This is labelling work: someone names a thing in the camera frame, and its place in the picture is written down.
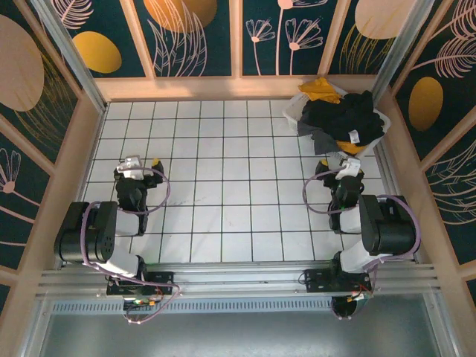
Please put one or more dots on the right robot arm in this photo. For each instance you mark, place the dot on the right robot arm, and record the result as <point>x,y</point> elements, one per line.
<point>386,230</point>

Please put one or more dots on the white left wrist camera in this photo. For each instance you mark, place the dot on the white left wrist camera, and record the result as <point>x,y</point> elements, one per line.
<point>130,166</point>

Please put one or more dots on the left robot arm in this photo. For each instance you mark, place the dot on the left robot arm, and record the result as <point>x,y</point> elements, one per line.
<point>85,238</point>

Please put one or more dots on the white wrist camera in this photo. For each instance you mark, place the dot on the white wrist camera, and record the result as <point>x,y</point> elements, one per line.
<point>130,166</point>
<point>351,166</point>

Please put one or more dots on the grey metal sheet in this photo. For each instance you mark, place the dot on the grey metal sheet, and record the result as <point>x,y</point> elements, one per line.
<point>230,334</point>

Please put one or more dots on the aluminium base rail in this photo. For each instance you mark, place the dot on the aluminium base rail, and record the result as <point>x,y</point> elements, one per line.
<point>238,273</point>

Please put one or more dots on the black t-shirt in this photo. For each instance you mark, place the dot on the black t-shirt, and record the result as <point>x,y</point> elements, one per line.
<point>342,111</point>

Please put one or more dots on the white plastic laundry basket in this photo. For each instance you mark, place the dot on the white plastic laundry basket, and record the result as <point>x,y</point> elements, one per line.
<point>294,108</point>

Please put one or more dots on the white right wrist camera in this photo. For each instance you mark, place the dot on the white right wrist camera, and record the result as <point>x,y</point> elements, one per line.
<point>351,166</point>

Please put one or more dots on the yellow t-shirt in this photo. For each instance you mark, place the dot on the yellow t-shirt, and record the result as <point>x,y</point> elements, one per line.
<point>320,89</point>

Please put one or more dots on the aluminium frame post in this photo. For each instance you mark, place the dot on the aluminium frame post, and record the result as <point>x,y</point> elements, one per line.
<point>401,48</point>
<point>70,56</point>

